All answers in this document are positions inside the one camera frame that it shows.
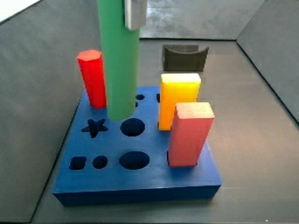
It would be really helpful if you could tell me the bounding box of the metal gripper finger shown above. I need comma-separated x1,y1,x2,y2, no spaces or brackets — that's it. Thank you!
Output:
125,0,147,31

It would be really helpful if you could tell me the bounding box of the green oval cylinder peg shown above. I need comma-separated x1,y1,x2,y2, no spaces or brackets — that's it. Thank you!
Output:
98,0,139,121

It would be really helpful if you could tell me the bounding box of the black curved fixture cradle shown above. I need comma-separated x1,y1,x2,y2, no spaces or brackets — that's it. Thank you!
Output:
163,45,210,72

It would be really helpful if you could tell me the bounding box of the red hexagonal peg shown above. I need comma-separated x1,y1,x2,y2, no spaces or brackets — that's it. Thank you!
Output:
78,49,107,109

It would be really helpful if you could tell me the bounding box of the yellow rectangular peg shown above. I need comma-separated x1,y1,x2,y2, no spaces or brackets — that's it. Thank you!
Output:
159,73,202,130

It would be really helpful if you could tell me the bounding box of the pink square peg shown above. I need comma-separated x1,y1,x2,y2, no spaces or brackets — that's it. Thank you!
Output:
167,102,215,167

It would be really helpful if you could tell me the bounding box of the blue shape sorter block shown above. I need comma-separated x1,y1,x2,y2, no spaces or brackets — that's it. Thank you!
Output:
53,87,222,207

